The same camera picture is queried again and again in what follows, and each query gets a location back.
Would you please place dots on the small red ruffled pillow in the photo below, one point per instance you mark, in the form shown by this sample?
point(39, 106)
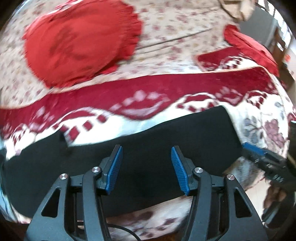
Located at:
point(251, 48)

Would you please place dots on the floral folded quilt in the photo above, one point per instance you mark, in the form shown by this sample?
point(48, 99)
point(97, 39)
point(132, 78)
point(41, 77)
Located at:
point(172, 33)

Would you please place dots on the black pants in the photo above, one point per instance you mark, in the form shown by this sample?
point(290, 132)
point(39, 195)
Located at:
point(146, 175)

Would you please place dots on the red heart-shaped pillow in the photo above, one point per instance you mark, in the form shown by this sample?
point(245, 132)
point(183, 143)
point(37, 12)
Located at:
point(79, 40)

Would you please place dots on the red and white floral blanket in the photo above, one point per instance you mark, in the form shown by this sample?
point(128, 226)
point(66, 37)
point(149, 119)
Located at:
point(258, 105)

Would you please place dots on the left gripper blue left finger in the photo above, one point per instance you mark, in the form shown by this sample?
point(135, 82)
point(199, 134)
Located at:
point(110, 167)

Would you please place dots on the right hand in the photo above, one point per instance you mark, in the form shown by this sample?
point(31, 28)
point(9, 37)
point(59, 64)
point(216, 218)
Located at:
point(274, 194)

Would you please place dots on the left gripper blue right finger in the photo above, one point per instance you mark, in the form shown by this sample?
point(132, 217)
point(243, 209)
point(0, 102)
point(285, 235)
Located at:
point(184, 171)

